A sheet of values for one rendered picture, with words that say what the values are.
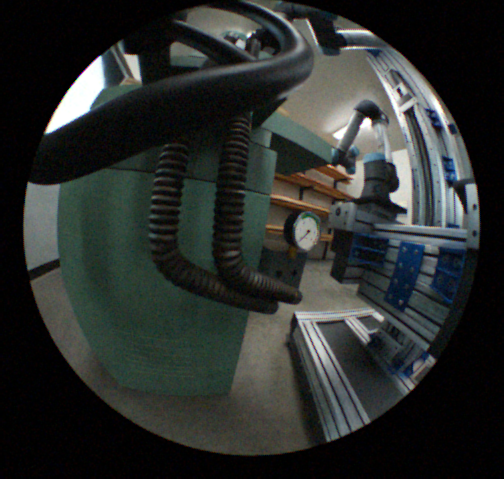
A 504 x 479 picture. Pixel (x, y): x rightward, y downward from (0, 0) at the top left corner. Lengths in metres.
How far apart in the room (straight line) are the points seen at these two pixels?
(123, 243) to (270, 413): 0.70
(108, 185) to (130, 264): 0.13
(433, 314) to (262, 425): 0.60
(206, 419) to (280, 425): 0.25
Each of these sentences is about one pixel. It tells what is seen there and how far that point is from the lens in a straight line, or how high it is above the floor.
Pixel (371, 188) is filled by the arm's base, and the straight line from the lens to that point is 0.64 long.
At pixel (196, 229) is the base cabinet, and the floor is 0.63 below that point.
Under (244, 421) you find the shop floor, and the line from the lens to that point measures 0.68.
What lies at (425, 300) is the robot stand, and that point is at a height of 0.56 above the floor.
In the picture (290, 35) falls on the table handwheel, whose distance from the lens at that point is 0.18.
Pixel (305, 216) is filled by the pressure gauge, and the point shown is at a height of 0.68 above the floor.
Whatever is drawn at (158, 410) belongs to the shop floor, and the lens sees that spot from 0.70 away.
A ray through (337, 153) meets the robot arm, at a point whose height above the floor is 1.11.
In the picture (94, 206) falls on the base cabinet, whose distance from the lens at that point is 0.29.
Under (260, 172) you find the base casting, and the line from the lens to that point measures 0.26.
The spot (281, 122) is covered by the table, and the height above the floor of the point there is 0.88.
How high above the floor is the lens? 0.66
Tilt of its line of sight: 3 degrees down
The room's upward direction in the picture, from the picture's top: 10 degrees clockwise
